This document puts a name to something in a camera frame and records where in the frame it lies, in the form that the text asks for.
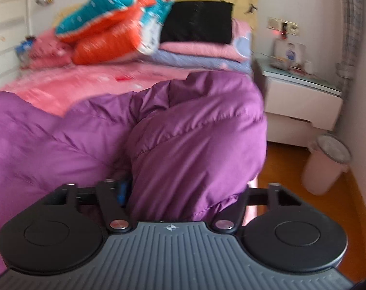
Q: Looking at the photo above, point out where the white nightstand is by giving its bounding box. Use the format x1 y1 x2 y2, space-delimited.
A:
256 57 344 148

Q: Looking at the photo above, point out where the pink heart print blanket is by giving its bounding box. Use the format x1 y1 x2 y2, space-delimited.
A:
0 63 259 218

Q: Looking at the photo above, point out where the teal and orange quilt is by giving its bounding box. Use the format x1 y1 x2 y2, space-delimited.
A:
54 0 177 65

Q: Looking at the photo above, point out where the white wardrobe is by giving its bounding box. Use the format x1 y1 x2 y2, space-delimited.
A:
0 0 31 82

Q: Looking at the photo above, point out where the yellow headboard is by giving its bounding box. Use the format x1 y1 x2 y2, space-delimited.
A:
51 0 258 32

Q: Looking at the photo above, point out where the pink pillow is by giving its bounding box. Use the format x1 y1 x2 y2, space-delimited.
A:
159 18 252 62

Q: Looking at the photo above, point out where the photo frame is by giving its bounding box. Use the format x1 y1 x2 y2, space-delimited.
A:
272 40 307 67

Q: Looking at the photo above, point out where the pink trash bin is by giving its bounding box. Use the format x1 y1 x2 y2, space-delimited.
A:
301 133 352 196

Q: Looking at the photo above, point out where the wall socket panel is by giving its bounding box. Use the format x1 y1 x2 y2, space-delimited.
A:
268 16 300 37

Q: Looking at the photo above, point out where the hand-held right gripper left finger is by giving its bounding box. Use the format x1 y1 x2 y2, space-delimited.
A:
42 179 133 233

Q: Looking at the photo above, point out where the black folded cloth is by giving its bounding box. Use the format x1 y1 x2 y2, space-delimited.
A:
159 0 234 45

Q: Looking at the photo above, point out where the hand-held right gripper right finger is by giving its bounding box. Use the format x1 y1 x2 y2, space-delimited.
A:
210 183 305 233

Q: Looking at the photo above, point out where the pink crumpled quilt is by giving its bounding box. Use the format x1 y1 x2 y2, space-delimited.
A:
27 32 78 69

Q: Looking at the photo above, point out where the grey checked curtain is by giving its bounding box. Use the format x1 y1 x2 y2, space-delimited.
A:
334 0 366 80

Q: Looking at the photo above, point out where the purple down jacket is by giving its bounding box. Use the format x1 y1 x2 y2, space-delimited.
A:
0 71 268 278

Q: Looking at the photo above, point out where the pink and lilac folded bedding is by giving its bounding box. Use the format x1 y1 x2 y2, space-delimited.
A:
147 32 253 74

